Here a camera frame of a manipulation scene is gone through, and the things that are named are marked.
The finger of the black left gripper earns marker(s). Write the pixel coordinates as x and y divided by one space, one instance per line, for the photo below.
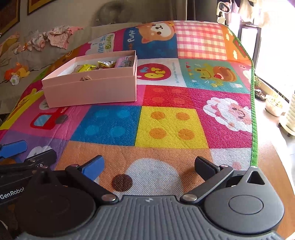
46 158
12 149

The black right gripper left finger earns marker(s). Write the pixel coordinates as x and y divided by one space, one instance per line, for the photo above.
84 176

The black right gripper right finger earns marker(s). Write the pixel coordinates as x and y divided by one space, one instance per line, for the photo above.
214 178

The yellow snack stick packet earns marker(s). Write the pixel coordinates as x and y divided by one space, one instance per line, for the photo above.
84 67

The pink cardboard box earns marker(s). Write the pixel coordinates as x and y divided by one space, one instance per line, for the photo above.
64 88

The pink Volcano gum packet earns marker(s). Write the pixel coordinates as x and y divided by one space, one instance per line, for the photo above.
124 61

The orange yellow plush toy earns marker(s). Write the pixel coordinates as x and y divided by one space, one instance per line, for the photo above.
14 75

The white flower pot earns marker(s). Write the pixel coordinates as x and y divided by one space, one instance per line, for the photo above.
274 104

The pink baby clothes pile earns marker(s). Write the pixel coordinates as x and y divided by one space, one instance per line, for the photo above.
57 37

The framed wall picture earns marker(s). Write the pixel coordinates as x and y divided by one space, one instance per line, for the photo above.
10 14

